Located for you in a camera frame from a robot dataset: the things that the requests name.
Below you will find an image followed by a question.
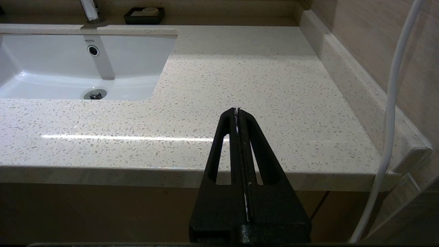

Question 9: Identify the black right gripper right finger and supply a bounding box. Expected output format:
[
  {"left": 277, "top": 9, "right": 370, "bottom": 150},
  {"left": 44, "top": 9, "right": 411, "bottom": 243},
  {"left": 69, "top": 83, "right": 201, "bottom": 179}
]
[{"left": 238, "top": 108, "right": 311, "bottom": 243}]

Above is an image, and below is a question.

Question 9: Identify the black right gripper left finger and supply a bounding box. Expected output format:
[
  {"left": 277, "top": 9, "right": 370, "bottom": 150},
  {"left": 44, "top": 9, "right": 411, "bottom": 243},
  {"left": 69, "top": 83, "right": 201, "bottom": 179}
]
[{"left": 189, "top": 108, "right": 247, "bottom": 243}]

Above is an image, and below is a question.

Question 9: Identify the wooden vanity cabinet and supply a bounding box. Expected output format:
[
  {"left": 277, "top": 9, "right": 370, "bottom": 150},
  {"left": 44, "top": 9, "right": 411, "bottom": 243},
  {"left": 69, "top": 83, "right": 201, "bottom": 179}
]
[{"left": 0, "top": 182, "right": 378, "bottom": 245}]

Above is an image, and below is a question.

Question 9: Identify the beige stone backsplash strip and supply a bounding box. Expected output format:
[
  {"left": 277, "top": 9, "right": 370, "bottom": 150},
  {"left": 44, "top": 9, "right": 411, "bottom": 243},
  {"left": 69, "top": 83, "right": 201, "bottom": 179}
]
[{"left": 299, "top": 10, "right": 433, "bottom": 174}]

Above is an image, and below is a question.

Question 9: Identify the chrome sink drain stopper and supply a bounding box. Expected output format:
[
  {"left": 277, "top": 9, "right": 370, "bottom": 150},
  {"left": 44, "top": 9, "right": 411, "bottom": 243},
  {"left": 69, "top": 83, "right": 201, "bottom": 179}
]
[{"left": 84, "top": 89, "right": 107, "bottom": 100}]

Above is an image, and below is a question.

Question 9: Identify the black soap dish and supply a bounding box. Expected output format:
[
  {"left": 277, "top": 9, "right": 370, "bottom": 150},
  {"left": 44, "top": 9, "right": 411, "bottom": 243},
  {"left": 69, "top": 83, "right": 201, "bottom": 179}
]
[{"left": 124, "top": 7, "right": 165, "bottom": 25}]

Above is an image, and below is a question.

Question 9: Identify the white ceramic sink basin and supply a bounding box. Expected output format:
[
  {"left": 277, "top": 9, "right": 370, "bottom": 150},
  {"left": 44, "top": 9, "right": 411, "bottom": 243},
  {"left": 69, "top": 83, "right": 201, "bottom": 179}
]
[{"left": 0, "top": 27, "right": 179, "bottom": 101}]

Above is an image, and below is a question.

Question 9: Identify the chrome sink faucet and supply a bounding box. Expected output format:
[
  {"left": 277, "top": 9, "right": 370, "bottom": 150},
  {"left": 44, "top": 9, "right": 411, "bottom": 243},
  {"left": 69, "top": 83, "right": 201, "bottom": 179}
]
[{"left": 80, "top": 0, "right": 105, "bottom": 24}]

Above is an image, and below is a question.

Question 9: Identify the white hose cable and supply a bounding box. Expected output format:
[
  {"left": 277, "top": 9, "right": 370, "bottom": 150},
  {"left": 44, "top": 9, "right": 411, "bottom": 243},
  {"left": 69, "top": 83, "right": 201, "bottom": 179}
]
[{"left": 349, "top": 0, "right": 426, "bottom": 243}]

